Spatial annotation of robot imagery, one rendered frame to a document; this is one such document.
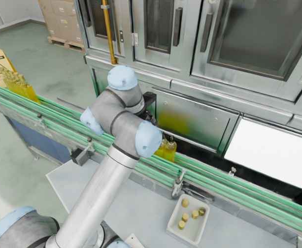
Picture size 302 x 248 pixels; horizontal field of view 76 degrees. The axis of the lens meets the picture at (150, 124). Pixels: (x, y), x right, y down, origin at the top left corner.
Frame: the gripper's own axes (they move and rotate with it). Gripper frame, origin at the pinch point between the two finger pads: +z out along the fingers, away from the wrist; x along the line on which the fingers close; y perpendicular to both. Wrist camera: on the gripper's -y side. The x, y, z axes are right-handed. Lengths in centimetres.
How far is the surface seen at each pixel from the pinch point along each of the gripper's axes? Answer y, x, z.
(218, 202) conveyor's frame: 9, 41, 52
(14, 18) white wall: -232, -578, 207
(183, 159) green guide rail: -4.5, 14.0, 44.1
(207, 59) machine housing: -37.3, 12.3, -6.3
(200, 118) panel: -22.8, 16.6, 21.4
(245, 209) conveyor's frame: 7, 54, 48
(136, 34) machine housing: -38.7, -23.7, -10.3
